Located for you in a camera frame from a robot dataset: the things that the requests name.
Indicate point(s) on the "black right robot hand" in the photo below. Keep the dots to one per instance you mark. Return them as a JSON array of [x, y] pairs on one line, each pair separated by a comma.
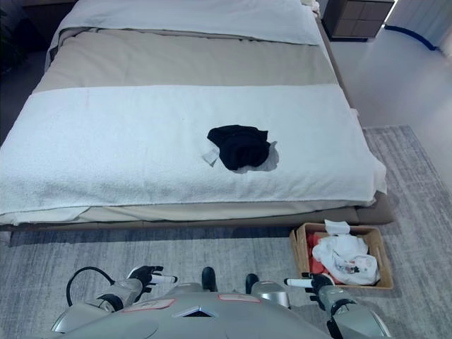
[[315, 281]]

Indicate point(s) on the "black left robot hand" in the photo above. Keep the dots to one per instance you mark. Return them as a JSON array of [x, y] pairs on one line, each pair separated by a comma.
[[145, 275]]

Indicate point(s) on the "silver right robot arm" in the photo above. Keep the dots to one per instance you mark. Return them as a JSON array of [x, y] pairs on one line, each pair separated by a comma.
[[347, 312]]

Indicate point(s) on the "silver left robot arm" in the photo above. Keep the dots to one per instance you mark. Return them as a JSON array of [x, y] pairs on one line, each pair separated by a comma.
[[93, 308]]

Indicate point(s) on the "woven wicker laundry basket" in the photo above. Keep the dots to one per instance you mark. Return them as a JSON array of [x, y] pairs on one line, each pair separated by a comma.
[[383, 257]]

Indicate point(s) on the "bed with beige sheet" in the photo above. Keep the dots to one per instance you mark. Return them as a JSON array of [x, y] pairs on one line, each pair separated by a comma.
[[353, 116]]

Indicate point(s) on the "red garment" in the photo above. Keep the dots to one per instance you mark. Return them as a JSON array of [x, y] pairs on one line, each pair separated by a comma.
[[313, 252]]

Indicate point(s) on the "white printed garment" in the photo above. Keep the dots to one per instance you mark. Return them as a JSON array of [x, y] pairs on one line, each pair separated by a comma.
[[346, 259]]

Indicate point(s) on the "silver right robot leg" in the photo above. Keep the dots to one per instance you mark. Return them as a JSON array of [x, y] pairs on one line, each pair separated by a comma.
[[270, 291]]

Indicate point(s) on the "black left robot foot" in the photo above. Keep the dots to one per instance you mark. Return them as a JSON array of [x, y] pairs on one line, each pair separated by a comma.
[[209, 278]]

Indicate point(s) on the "black robot foot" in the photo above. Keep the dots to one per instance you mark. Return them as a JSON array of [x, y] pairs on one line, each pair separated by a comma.
[[209, 278], [251, 282]]

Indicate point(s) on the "black right robot foot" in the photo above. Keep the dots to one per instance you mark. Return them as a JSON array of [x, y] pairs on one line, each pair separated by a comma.
[[251, 282]]

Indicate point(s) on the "silver robot torso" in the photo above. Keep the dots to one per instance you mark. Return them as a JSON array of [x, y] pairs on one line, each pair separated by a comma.
[[201, 314]]

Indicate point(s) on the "grey patterned rug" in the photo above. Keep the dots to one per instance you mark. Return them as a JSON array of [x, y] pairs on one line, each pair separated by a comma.
[[226, 254]]

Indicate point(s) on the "white terry blanket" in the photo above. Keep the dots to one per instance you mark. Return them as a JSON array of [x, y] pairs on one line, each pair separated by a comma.
[[183, 148]]

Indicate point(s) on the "black garment with white label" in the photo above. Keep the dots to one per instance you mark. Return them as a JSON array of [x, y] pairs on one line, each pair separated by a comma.
[[240, 146]]

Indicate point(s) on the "white duvet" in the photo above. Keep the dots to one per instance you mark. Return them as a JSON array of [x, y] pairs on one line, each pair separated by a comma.
[[190, 17]]

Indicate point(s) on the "brown wooden nightstand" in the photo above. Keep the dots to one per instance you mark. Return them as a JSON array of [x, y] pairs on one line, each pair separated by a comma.
[[356, 17]]

